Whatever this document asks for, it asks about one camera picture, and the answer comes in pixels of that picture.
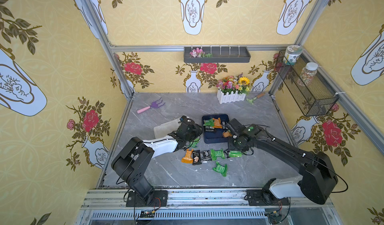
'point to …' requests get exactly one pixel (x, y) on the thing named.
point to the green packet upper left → (209, 122)
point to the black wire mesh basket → (310, 91)
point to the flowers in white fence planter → (232, 89)
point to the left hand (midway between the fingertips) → (198, 127)
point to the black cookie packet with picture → (197, 159)
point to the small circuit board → (147, 213)
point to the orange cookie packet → (188, 158)
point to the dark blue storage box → (217, 137)
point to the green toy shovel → (251, 100)
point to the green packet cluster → (235, 153)
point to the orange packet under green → (217, 123)
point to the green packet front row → (223, 169)
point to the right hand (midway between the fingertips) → (232, 144)
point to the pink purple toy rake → (154, 104)
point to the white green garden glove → (165, 129)
